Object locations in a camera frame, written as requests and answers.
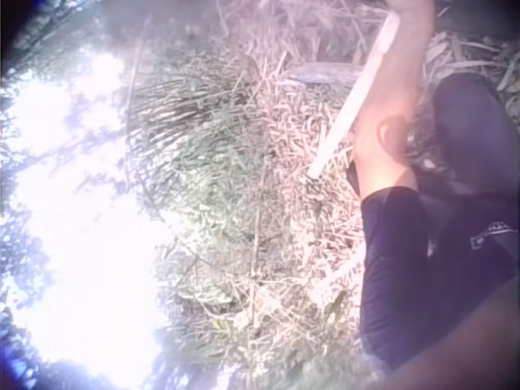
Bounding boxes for bundle of thin bamboo stalks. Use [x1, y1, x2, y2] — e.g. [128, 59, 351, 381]
[126, 71, 261, 141]

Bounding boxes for pale split bamboo stick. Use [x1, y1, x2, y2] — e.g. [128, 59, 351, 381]
[306, 11, 401, 180]

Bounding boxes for grey weathered log piece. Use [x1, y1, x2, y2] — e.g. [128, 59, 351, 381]
[286, 62, 367, 85]

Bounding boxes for thin upright bamboo stalk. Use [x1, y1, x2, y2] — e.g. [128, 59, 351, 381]
[123, 15, 154, 123]

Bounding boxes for person's legs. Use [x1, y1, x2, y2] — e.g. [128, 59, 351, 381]
[422, 71, 520, 200]

